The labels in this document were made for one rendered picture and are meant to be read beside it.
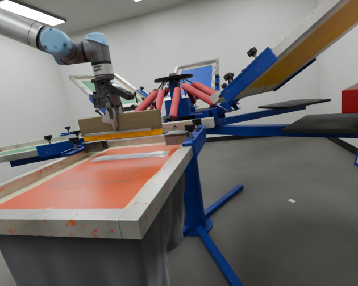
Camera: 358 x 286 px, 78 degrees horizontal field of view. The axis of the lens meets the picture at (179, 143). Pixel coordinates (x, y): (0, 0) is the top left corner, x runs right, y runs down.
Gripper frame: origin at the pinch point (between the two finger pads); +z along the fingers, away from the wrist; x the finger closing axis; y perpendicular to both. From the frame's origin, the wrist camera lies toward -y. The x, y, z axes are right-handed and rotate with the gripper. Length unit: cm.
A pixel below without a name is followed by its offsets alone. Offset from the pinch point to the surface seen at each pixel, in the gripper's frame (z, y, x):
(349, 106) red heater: 4, -87, -18
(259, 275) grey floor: 109, -51, -43
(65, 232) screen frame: 13, -14, 50
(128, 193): 13.5, -18.2, 32.7
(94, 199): 13.6, -9.9, 35.8
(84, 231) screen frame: 12, -18, 50
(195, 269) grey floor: 109, -10, -45
